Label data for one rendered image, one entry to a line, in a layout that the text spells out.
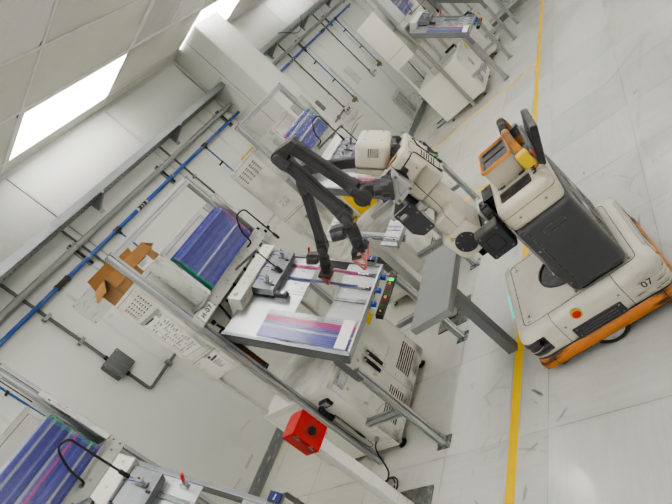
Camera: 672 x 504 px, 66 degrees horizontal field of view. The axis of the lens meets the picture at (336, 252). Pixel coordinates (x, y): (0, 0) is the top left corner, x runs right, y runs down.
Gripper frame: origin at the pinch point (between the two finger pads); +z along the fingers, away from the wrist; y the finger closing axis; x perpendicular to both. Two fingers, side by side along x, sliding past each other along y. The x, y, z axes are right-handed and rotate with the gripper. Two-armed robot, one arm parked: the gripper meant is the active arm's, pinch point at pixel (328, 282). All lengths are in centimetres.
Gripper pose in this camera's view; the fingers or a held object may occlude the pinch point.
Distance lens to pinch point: 296.1
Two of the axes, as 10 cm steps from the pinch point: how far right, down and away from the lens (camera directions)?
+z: 1.0, 7.8, 6.2
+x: 9.4, 1.2, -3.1
